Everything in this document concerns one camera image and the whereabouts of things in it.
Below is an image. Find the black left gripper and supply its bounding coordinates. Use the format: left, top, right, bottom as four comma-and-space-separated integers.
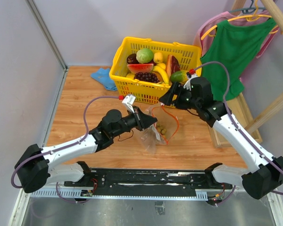
112, 106, 158, 138

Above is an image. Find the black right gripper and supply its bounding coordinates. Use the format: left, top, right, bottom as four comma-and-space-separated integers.
158, 82, 200, 111

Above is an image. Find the brown longan bunch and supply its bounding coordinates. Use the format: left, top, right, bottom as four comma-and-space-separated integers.
156, 123, 167, 135

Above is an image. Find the clear zip top bag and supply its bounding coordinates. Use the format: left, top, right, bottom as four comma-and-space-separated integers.
133, 103, 179, 154

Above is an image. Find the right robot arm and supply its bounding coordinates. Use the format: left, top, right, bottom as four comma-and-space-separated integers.
159, 77, 283, 200

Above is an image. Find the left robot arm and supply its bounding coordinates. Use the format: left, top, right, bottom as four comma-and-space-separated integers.
13, 106, 158, 194

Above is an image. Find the green tank top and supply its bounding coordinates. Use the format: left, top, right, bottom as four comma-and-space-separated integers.
200, 18, 276, 101

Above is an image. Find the green orange mango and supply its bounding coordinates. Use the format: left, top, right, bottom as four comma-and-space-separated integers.
170, 70, 191, 83

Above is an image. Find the purple grape bunch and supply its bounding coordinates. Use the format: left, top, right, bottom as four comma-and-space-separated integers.
134, 72, 160, 83

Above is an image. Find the yellow banana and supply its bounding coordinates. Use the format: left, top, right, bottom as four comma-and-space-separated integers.
153, 65, 169, 85

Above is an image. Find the raw meat slab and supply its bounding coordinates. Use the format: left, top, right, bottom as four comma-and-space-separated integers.
166, 54, 180, 78

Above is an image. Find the yellow plastic basket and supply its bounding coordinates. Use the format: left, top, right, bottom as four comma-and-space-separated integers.
109, 37, 201, 104

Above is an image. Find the yellow lemon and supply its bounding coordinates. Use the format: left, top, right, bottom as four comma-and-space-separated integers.
153, 52, 164, 64

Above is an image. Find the watermelon slice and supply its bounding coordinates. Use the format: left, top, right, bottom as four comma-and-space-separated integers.
127, 64, 154, 74

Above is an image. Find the green cabbage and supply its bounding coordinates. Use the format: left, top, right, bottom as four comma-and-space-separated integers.
136, 48, 154, 64

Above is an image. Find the blue cloth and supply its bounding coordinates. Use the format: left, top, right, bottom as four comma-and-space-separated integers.
91, 68, 117, 91

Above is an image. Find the wooden clothes rack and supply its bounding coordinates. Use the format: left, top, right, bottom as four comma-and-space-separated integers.
199, 0, 283, 149

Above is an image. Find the pink shirt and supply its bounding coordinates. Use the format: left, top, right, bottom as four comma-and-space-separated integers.
193, 11, 279, 58

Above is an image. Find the yellow clothes hanger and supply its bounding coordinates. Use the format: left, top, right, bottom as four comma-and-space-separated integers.
200, 0, 272, 40

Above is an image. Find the grey clothes hanger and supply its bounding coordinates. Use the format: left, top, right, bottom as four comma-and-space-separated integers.
228, 0, 266, 15

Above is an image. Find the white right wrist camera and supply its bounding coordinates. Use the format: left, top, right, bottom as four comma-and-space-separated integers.
183, 72, 198, 90

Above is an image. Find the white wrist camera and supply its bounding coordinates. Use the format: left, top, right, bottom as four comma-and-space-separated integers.
122, 94, 136, 113
183, 72, 198, 90

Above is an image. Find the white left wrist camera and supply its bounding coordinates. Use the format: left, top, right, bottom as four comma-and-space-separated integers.
122, 94, 136, 113

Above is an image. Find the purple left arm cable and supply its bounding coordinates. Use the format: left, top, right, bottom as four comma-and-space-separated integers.
10, 95, 125, 188

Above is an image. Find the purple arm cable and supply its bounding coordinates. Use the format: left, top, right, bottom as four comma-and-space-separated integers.
10, 95, 125, 188
190, 61, 283, 196

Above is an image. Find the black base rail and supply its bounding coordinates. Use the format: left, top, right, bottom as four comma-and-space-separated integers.
64, 168, 233, 198

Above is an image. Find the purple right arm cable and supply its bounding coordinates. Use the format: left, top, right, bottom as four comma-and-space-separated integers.
190, 61, 283, 196

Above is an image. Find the aluminium frame post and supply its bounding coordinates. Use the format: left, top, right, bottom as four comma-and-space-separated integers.
25, 0, 68, 71

